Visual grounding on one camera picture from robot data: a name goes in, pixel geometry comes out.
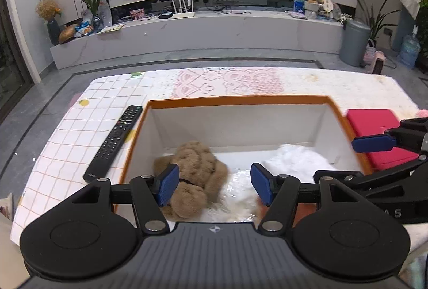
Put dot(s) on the white lace tablecloth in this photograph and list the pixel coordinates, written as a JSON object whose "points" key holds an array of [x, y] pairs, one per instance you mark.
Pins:
{"points": [[58, 171]]}

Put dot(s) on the grey trash bin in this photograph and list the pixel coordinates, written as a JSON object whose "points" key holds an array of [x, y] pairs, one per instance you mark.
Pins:
{"points": [[354, 42]]}

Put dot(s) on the orange cardboard box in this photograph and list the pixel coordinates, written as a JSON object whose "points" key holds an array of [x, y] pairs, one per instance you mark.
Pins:
{"points": [[243, 130]]}

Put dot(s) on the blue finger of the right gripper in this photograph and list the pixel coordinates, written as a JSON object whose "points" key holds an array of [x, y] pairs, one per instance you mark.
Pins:
{"points": [[376, 143]]}

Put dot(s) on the dark vase yellow flowers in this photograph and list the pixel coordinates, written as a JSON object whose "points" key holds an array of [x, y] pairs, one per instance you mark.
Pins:
{"points": [[48, 10]]}

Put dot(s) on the brown knotted plush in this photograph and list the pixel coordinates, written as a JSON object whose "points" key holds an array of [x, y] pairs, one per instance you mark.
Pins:
{"points": [[202, 176]]}

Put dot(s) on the blue water jug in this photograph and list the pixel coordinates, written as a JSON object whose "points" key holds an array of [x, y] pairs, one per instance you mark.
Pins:
{"points": [[409, 51]]}

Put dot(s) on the pink white crochet plush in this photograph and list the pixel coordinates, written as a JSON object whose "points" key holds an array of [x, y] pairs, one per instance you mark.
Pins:
{"points": [[422, 113]]}

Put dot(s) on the brown round bread loaf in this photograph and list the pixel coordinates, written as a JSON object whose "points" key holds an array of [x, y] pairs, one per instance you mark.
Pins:
{"points": [[68, 34]]}

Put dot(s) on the white marble tv console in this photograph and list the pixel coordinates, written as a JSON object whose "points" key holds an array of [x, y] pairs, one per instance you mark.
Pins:
{"points": [[206, 30]]}

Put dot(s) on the pink space heater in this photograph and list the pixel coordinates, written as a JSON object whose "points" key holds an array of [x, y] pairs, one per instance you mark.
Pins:
{"points": [[377, 63]]}

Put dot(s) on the white wifi router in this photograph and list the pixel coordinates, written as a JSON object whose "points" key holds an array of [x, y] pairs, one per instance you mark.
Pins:
{"points": [[183, 9]]}

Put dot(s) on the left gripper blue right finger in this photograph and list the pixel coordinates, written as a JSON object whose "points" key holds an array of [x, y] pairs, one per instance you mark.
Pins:
{"points": [[281, 194]]}

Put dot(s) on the red plastic container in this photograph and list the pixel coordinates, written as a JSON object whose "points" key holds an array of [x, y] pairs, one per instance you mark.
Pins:
{"points": [[369, 126]]}

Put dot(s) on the snake plant pot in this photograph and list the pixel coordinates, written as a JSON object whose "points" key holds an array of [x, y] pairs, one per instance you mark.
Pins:
{"points": [[376, 21]]}

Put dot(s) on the white fluffy towel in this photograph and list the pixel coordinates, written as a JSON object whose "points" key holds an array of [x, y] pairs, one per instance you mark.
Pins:
{"points": [[238, 200]]}

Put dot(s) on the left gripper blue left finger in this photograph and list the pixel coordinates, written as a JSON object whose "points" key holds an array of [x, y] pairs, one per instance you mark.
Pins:
{"points": [[147, 194]]}

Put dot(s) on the black tv remote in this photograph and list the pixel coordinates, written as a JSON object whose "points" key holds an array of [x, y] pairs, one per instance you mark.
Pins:
{"points": [[101, 163]]}

